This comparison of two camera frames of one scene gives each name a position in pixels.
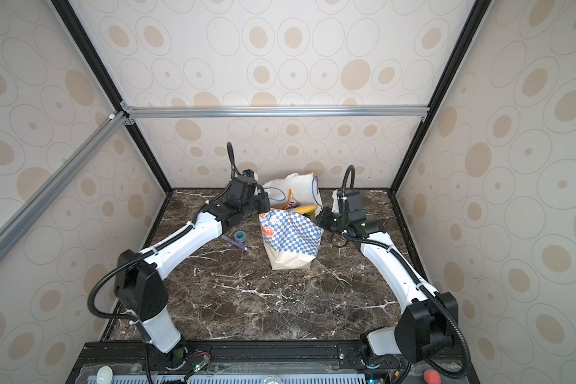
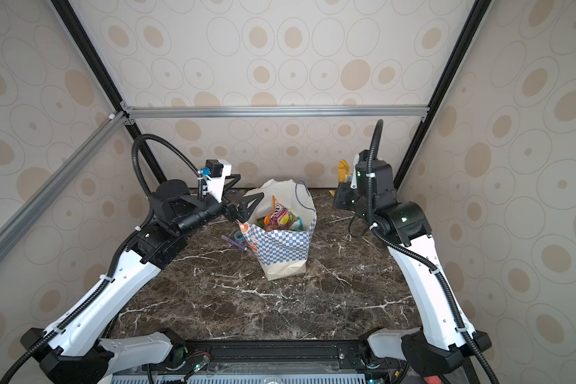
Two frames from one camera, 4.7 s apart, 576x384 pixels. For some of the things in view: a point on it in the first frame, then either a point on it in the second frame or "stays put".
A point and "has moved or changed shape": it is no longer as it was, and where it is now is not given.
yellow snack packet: (303, 210) → (343, 170)
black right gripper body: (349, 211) → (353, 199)
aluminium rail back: (138, 113) stays put
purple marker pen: (235, 242) stays put
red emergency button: (432, 377) stays put
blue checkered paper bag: (292, 230) has moved or changed shape
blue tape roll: (240, 236) stays put
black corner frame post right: (472, 22) stays put
